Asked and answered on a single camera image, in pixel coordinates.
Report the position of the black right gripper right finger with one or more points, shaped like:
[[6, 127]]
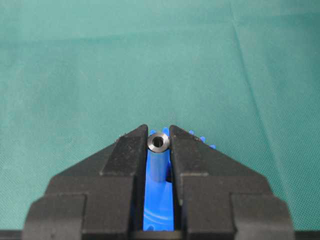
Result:
[[219, 198]]

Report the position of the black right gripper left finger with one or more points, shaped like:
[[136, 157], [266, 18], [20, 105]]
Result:
[[99, 198]]

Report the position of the small metal shaft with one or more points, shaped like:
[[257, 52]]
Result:
[[158, 159]]

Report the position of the blue plastic gear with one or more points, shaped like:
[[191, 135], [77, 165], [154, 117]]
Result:
[[158, 210]]

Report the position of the green cloth mat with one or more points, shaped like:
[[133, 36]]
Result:
[[77, 74]]

